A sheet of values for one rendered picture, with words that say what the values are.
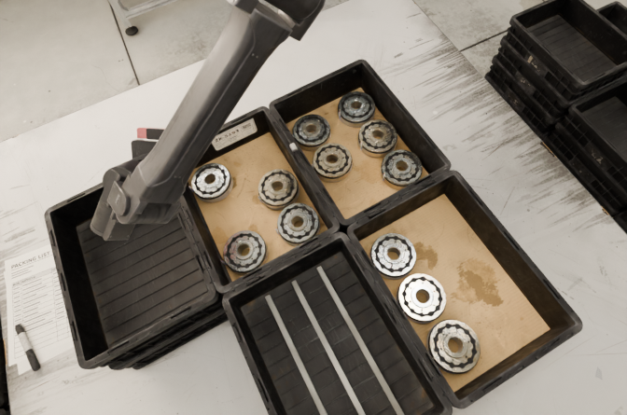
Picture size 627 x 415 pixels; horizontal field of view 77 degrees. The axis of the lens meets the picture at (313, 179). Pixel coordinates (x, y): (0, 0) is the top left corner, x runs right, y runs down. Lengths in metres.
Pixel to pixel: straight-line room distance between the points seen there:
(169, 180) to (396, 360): 0.61
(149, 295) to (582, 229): 1.12
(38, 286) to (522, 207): 1.36
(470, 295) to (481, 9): 2.10
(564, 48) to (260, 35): 1.61
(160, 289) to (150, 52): 1.95
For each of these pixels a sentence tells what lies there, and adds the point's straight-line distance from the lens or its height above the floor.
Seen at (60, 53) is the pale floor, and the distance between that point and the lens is 3.09.
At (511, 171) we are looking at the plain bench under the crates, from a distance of 1.29.
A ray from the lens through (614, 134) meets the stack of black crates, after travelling 1.94.
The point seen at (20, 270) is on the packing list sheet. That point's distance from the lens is 1.43.
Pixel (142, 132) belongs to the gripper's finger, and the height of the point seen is 1.16.
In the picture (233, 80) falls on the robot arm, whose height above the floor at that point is 1.39.
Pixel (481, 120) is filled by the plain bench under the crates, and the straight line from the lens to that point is 1.36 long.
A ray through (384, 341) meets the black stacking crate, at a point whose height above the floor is 0.83.
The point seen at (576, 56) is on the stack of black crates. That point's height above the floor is 0.49.
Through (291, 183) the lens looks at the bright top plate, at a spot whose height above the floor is 0.86.
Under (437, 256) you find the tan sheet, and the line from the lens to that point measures 0.99.
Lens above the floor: 1.76
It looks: 63 degrees down
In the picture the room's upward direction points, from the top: 10 degrees counter-clockwise
